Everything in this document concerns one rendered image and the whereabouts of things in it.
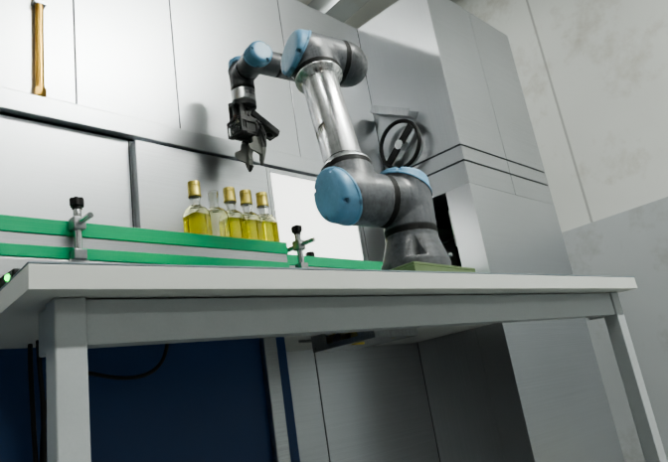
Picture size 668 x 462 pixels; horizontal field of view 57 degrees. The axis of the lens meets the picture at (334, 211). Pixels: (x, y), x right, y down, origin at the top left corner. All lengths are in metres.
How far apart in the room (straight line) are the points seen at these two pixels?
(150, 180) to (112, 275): 0.97
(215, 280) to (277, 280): 0.11
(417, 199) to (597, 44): 2.82
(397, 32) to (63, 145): 1.53
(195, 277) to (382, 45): 2.03
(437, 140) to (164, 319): 1.73
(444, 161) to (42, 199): 1.44
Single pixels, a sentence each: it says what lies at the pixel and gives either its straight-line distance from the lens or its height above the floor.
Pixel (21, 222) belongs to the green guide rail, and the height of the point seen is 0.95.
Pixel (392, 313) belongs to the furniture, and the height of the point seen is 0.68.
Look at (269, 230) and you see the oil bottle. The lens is 1.78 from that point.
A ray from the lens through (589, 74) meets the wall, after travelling 3.99.
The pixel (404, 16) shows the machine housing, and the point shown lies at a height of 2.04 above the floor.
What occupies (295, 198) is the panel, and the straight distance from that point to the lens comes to 2.12.
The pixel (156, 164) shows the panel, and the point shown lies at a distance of 1.82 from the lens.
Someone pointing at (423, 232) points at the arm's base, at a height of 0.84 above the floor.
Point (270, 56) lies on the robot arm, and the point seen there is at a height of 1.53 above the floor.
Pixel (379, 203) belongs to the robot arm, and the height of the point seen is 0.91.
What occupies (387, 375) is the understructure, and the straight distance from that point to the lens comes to 2.28.
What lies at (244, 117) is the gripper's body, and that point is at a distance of 1.87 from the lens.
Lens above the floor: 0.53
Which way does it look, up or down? 17 degrees up
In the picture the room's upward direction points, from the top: 9 degrees counter-clockwise
